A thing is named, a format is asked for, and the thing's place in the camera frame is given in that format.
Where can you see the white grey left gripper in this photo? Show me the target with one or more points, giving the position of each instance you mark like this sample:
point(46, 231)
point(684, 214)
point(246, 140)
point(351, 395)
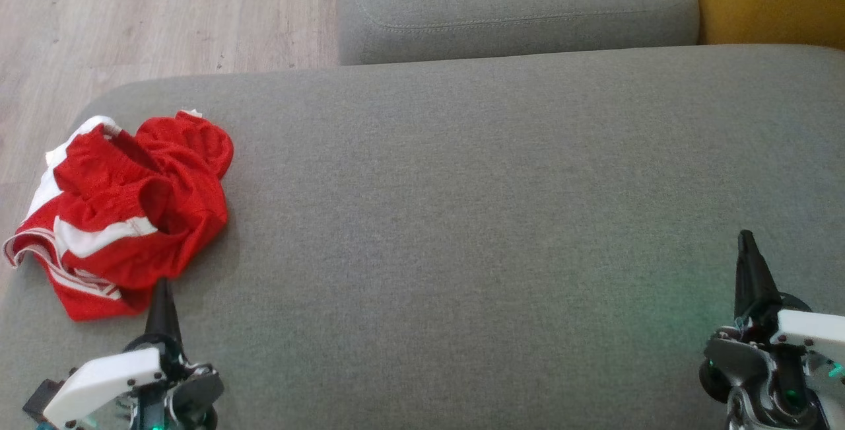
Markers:
point(105, 380)

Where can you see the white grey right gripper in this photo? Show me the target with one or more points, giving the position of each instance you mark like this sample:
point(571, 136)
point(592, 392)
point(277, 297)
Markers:
point(792, 357)

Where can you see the red white sports garment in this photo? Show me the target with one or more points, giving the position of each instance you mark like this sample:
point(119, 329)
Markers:
point(132, 218)

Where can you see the large grey sofa seat cushion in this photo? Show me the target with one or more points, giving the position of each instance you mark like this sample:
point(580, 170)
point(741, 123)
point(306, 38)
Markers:
point(475, 232)

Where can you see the small grey sofa cushion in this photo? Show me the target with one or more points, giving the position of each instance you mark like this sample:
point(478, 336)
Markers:
point(515, 0)

